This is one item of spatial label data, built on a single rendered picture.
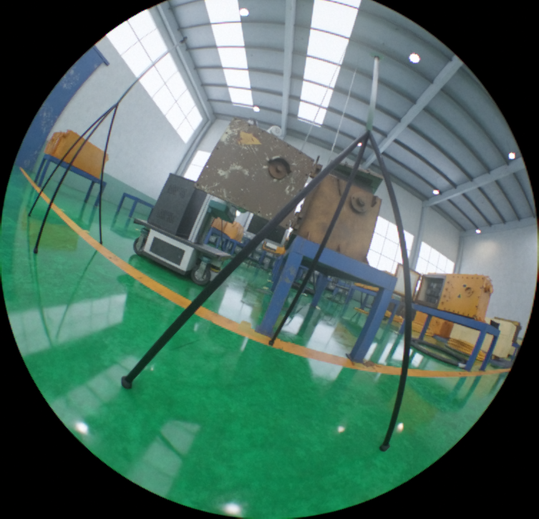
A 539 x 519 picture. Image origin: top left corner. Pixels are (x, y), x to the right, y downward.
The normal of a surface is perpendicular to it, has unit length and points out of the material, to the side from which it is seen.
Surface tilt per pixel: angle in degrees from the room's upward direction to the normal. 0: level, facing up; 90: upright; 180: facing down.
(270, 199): 90
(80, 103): 90
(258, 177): 90
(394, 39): 180
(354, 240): 90
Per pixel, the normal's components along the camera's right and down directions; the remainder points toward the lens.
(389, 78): -0.37, 0.93
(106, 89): 0.93, 0.36
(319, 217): -0.04, -0.07
